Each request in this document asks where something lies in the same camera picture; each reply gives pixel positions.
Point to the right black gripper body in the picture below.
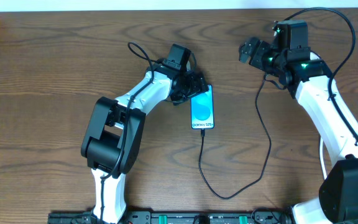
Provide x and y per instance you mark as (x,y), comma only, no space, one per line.
(257,53)

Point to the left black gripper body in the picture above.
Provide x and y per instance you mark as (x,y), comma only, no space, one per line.
(194,84)

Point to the blue Galaxy smartphone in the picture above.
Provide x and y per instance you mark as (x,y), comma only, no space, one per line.
(202,110)

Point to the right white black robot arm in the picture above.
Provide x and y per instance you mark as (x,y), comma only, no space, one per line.
(310,81)

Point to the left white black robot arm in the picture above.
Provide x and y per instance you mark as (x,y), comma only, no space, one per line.
(113,136)

